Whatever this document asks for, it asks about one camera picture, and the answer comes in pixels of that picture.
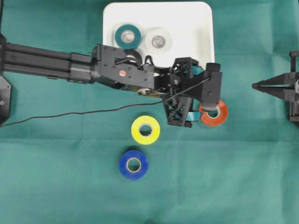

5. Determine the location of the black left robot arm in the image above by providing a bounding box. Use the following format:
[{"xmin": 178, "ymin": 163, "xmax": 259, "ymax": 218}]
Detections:
[{"xmin": 0, "ymin": 36, "xmax": 209, "ymax": 127}]

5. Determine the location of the blue tape roll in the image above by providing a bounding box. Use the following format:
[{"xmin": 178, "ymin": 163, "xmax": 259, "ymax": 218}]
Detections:
[{"xmin": 119, "ymin": 150, "xmax": 149, "ymax": 181}]

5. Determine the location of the thin black camera cable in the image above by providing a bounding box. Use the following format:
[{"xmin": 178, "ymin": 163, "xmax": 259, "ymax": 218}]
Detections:
[{"xmin": 0, "ymin": 78, "xmax": 211, "ymax": 128}]

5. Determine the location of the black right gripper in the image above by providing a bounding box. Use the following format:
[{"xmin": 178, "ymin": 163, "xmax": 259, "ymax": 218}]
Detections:
[{"xmin": 252, "ymin": 51, "xmax": 299, "ymax": 127}]

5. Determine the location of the green tape roll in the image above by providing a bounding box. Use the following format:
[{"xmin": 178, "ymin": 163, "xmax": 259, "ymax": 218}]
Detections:
[{"xmin": 114, "ymin": 24, "xmax": 142, "ymax": 49}]

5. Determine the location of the black tape roll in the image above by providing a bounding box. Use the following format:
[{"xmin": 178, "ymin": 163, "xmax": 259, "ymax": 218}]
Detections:
[{"xmin": 124, "ymin": 49, "xmax": 142, "ymax": 65}]

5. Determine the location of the yellow tape roll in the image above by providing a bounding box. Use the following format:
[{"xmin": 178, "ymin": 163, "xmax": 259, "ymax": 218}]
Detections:
[{"xmin": 131, "ymin": 115, "xmax": 161, "ymax": 145}]

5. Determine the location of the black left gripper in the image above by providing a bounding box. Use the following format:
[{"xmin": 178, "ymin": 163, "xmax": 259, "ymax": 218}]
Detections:
[{"xmin": 154, "ymin": 57, "xmax": 204, "ymax": 127}]

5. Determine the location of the white plastic tray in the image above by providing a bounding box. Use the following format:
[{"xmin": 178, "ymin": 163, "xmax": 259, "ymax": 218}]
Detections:
[{"xmin": 102, "ymin": 1, "xmax": 215, "ymax": 69}]

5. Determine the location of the red tape roll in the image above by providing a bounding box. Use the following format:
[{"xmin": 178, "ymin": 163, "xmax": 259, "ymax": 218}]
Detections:
[{"xmin": 199, "ymin": 99, "xmax": 228, "ymax": 127}]

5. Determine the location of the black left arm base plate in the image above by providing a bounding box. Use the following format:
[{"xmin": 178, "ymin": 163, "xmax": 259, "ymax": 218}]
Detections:
[{"xmin": 0, "ymin": 75, "xmax": 11, "ymax": 125}]

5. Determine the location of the white tape roll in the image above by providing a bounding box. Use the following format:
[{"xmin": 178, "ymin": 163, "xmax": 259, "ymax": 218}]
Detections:
[{"xmin": 144, "ymin": 28, "xmax": 172, "ymax": 55}]

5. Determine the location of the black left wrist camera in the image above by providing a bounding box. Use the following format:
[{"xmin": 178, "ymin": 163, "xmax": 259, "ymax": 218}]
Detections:
[{"xmin": 179, "ymin": 62, "xmax": 223, "ymax": 112}]

